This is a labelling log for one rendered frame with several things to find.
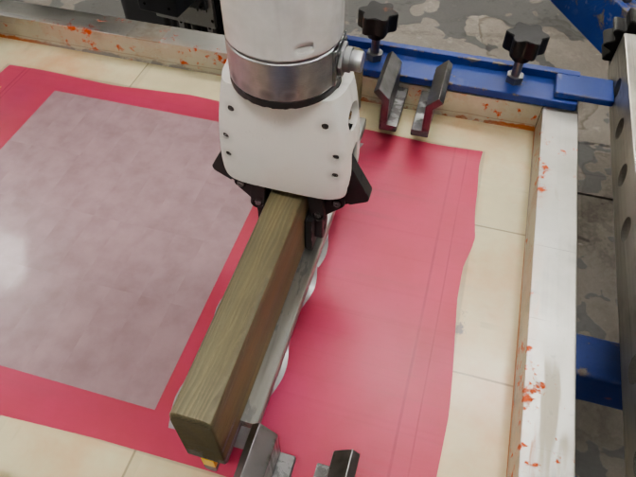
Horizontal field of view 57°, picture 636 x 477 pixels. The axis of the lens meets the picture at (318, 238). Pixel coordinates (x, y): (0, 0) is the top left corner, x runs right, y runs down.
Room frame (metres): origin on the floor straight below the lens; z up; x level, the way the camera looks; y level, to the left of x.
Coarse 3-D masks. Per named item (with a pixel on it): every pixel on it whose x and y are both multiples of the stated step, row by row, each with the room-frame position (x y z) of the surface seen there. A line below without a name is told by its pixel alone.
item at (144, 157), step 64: (0, 128) 0.52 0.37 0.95; (64, 128) 0.52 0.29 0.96; (128, 128) 0.52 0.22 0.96; (192, 128) 0.52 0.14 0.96; (0, 192) 0.42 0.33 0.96; (64, 192) 0.42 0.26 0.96; (128, 192) 0.42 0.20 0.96; (192, 192) 0.42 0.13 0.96; (384, 192) 0.42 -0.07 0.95; (448, 192) 0.42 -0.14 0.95; (384, 256) 0.34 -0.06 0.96; (448, 256) 0.34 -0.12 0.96
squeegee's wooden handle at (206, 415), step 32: (288, 192) 0.32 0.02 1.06; (256, 224) 0.29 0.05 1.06; (288, 224) 0.29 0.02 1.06; (256, 256) 0.26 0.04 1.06; (288, 256) 0.28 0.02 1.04; (256, 288) 0.23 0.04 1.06; (288, 288) 0.27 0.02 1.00; (224, 320) 0.21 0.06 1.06; (256, 320) 0.21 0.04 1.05; (224, 352) 0.18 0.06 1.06; (256, 352) 0.20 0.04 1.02; (192, 384) 0.16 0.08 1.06; (224, 384) 0.16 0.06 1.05; (192, 416) 0.14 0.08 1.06; (224, 416) 0.15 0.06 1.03; (192, 448) 0.14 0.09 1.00; (224, 448) 0.14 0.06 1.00
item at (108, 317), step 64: (0, 256) 0.34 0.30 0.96; (64, 256) 0.34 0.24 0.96; (128, 256) 0.34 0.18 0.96; (192, 256) 0.34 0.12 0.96; (0, 320) 0.27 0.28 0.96; (64, 320) 0.27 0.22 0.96; (128, 320) 0.27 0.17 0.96; (192, 320) 0.27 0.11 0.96; (320, 320) 0.27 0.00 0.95; (384, 320) 0.27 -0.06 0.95; (448, 320) 0.27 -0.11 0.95; (0, 384) 0.21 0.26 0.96; (64, 384) 0.21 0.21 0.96; (128, 384) 0.21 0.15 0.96; (320, 384) 0.21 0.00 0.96; (384, 384) 0.21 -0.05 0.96; (448, 384) 0.21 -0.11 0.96; (320, 448) 0.16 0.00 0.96; (384, 448) 0.16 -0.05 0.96
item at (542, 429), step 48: (0, 0) 0.75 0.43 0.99; (96, 48) 0.67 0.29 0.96; (144, 48) 0.65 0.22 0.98; (192, 48) 0.63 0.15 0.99; (480, 96) 0.54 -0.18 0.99; (576, 144) 0.46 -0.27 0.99; (576, 192) 0.39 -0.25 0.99; (528, 240) 0.35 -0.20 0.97; (576, 240) 0.33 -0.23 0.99; (528, 288) 0.28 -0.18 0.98; (528, 336) 0.23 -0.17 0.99; (528, 384) 0.19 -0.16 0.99; (528, 432) 0.15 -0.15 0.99
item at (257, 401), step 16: (320, 240) 0.33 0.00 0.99; (304, 256) 0.31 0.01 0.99; (304, 272) 0.29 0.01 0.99; (304, 288) 0.28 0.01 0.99; (288, 304) 0.26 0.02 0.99; (288, 320) 0.25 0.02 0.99; (272, 336) 0.23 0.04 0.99; (288, 336) 0.23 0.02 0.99; (272, 352) 0.22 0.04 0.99; (272, 368) 0.20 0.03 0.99; (256, 384) 0.19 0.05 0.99; (272, 384) 0.19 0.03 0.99; (256, 400) 0.18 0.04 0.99; (256, 416) 0.17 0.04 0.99
